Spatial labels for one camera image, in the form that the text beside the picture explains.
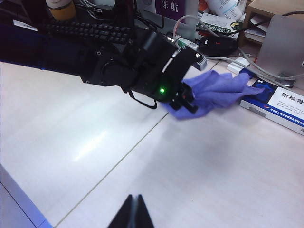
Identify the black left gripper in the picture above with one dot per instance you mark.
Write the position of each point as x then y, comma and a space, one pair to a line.
171, 71

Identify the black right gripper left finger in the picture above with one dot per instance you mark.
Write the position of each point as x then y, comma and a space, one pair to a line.
126, 216

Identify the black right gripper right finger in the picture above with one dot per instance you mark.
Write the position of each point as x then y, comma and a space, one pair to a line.
142, 216

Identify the purple cleaning rag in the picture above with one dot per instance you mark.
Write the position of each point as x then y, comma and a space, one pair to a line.
213, 90

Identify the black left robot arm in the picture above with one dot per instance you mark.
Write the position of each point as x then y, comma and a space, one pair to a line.
59, 54

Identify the black computer mouse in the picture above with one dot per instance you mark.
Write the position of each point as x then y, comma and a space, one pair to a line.
218, 44

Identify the white adapter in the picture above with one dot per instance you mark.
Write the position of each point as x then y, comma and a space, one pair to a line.
237, 65

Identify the green white medicine box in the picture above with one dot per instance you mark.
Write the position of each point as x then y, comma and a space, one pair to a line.
221, 27

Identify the purple name card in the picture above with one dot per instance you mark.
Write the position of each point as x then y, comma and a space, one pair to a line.
171, 10

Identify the wooden desk organizer box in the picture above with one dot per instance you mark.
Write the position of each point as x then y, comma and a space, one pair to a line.
245, 23

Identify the white lotion tube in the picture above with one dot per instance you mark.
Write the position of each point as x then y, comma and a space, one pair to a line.
225, 7

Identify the clear acrylic sign holder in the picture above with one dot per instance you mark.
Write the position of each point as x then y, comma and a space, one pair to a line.
146, 4

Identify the blue white medicine box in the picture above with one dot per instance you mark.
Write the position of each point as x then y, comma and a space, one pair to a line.
285, 104

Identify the silver monitor stand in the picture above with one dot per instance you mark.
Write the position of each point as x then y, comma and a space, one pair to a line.
282, 42

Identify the black monitor stand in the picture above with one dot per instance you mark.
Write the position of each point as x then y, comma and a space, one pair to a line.
124, 9

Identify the black keyboard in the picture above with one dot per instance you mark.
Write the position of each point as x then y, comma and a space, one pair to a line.
90, 31

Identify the yellow cup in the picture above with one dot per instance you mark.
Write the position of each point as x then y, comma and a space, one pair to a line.
63, 12

